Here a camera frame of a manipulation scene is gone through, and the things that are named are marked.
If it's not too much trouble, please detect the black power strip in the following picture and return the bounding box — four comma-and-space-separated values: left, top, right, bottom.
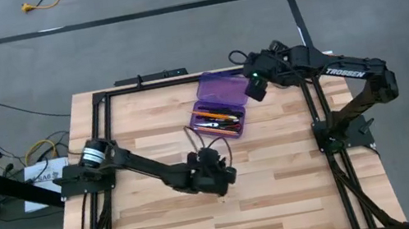
113, 66, 190, 89

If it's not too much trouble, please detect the white paper label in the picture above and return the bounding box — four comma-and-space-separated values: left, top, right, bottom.
16, 156, 77, 214

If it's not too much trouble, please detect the yellow extension cable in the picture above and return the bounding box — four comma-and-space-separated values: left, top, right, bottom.
20, 0, 67, 15

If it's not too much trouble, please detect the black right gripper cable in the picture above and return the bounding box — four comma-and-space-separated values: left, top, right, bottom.
227, 48, 251, 68

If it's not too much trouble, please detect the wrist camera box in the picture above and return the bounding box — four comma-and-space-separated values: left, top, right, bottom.
193, 144, 223, 173
242, 74, 272, 105

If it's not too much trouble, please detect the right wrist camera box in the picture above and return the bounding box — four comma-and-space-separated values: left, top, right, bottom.
242, 74, 272, 105

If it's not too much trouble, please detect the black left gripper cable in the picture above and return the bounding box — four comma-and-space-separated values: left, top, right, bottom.
183, 117, 236, 174

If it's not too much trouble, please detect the purple plastic supply box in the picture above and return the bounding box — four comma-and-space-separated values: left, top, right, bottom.
180, 64, 259, 147

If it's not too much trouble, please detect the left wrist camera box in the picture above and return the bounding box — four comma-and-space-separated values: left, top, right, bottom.
193, 144, 223, 173

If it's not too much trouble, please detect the black aluminium table frame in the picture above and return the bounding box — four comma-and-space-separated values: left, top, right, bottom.
31, 44, 406, 229

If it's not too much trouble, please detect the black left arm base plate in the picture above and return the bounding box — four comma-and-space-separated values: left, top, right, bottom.
49, 158, 119, 201

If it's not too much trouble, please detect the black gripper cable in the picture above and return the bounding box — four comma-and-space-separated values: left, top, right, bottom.
183, 117, 236, 174
227, 48, 251, 68

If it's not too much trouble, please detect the black floor cable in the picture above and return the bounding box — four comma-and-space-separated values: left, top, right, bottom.
0, 87, 72, 129

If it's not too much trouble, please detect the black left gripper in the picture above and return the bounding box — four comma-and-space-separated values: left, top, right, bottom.
185, 142, 241, 201

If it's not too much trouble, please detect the yellow floor cable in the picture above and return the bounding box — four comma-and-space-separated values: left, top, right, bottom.
21, 136, 61, 166

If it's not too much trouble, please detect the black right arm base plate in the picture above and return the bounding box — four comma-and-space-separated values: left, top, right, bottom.
310, 111, 378, 156

